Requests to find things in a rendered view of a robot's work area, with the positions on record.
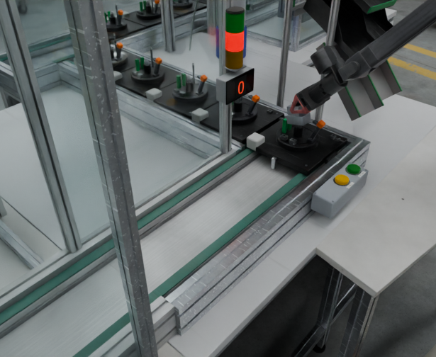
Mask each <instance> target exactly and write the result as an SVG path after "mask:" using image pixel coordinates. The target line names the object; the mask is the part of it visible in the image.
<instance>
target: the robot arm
mask: <svg viewBox="0 0 436 357"><path fill-rule="evenodd" d="M435 23H436V0H426V1H425V2H424V3H422V4H421V5H419V7H417V8H416V9H415V10H414V11H412V12H411V13H409V14H408V15H407V16H406V17H405V18H403V19H402V20H401V21H399V22H398V23H397V24H396V25H395V26H393V27H392V28H390V29H389V30H388V31H386V32H385V33H384V34H383V35H382V36H380V37H379V38H378V39H376V40H375V41H373V42H371V43H370V44H368V45H367V46H366V47H365V48H363V49H362V50H361V51H358V52H356V53H355V54H354V55H352V56H351V57H350V58H349V59H348V60H347V61H346V62H345V61H344V60H343V59H342V58H341V56H340V55H339V53H338V52H337V50H336V49H335V47H334V46H330V45H326V46H325V47H323V48H321V49H319V50H318V51H316V52H314V53H313V54H312V55H311V56H310V58H311V60H312V62H313V63H314V65H315V68H316V69H317V71H318V73H319V74H323V75H324V74H327V73H329V72H330V73H329V74H328V75H327V76H325V77H324V78H323V79H321V80H320V81H318V82H316V83H314V84H312V85H310V86H308V87H306V88H305V89H303V90H302V91H300V92H298V93H297V94H296V95H295V96H294V101H293V103H292V105H291V108H290V111H291V113H292V114H295V113H304V114H307V113H310V112H311V111H313V110H314V109H316V108H317V107H319V106H321V105H323V104H324V103H325V102H326V101H328V100H330V97H331V96H332V95H333V94H336V93H337V92H338V91H340V90H341V89H343V88H345V87H346V86H347V85H348V81H349V80H354V79H357V78H363V77H366V76H367V75H368V74H370V73H371V72H373V71H374V70H375V69H377V68H378V66H379V65H381V64H382V63H384V62H385V61H386V60H387V59H388V58H389V57H390V56H391V55H393V54H394V53H396V52H397V51H399V50H400V49H401V48H402V47H404V46H405V45H407V44H408V43H409V42H410V41H411V40H413V39H414V38H416V37H417V36H419V35H420V34H421V33H423V32H424V31H425V30H427V29H428V28H429V27H430V26H432V25H433V24H435ZM297 102H299V103H300V104H301V106H302V110H294V108H295V106H296V104H297Z"/></svg>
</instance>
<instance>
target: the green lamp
mask: <svg viewBox="0 0 436 357"><path fill-rule="evenodd" d="M244 25H245V12H243V13H241V14H230V13H227V12H225V31H226V32H228V33H241V32H243V31H244Z"/></svg>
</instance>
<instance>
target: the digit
mask: <svg viewBox="0 0 436 357"><path fill-rule="evenodd" d="M246 81H247V75H244V76H242V77H240V78H238V79H236V80H235V99H236V98H238V97H240V96H242V95H244V94H246Z"/></svg>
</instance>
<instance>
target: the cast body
mask: <svg viewBox="0 0 436 357"><path fill-rule="evenodd" d="M291 105H292V104H291ZM291 105H289V106H287V113H288V115H285V118H286V119H287V124H292V125H302V126H304V125H305V124H307V123H309V122H310V121H311V113H307V114H304V113H295V114H292V113H291V111H290V108H291ZM294 110H302V106H301V104H300V103H299V102H297V104H296V106H295V108H294Z"/></svg>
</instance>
